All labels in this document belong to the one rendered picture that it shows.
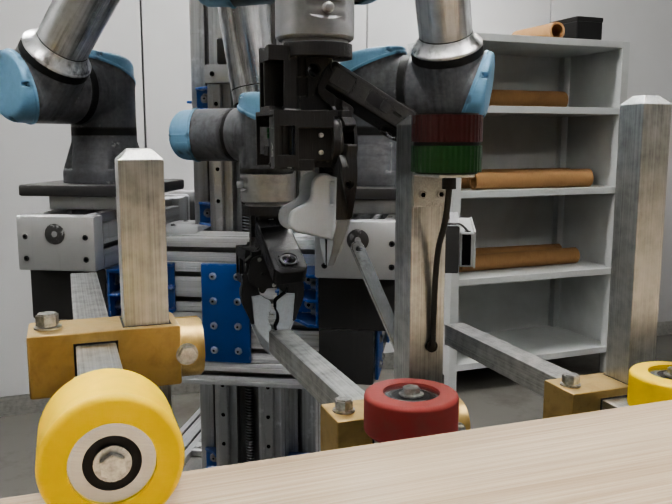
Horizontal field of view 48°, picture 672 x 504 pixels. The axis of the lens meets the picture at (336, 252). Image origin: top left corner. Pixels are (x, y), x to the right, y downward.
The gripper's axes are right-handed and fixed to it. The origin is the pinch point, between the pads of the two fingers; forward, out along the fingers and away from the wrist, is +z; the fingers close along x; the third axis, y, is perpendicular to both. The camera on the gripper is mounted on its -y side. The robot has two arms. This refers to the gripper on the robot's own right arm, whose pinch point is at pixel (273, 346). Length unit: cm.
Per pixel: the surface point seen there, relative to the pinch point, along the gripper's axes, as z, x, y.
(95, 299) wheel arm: -13.3, 24.4, -23.4
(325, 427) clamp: -2.6, 5.1, -37.3
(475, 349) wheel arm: -1.5, -23.4, -15.7
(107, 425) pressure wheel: -13, 25, -59
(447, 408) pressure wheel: -7.6, -1.3, -48.8
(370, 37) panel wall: -75, -108, 226
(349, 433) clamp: -3.1, 4.0, -40.7
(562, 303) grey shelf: 56, -216, 222
